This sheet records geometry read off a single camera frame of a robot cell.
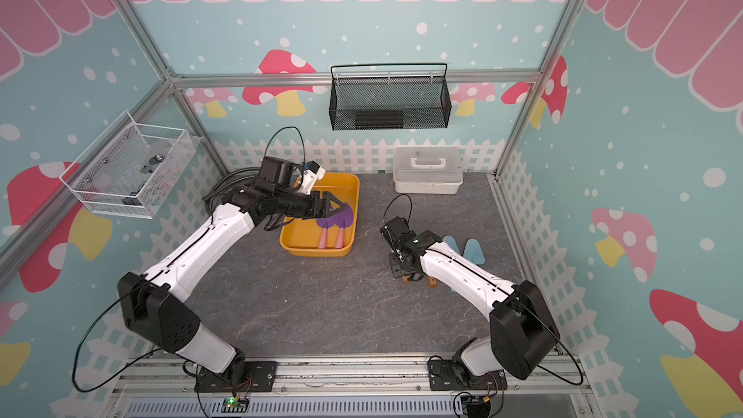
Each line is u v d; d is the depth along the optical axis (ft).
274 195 2.01
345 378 2.49
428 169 3.48
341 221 3.43
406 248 1.96
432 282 2.89
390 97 3.24
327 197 2.29
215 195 3.77
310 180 2.34
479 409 2.32
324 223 3.39
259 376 2.43
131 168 2.56
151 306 1.37
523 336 1.38
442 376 2.43
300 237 3.24
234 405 2.39
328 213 2.27
